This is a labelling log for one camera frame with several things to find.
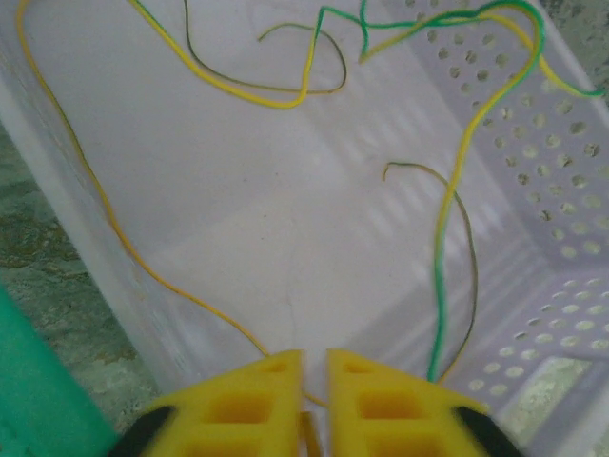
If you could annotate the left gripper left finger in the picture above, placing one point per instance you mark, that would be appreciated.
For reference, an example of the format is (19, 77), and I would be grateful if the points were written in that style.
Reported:
(238, 409)

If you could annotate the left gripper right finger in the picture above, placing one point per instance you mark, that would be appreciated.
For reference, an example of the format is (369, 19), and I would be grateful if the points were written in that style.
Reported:
(390, 409)

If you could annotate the teal plastic mesh basket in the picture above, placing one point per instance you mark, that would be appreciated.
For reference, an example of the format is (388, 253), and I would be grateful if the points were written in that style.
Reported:
(38, 390)

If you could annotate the lavender plastic basket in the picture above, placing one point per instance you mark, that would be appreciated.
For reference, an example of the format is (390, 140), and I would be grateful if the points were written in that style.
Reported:
(266, 190)

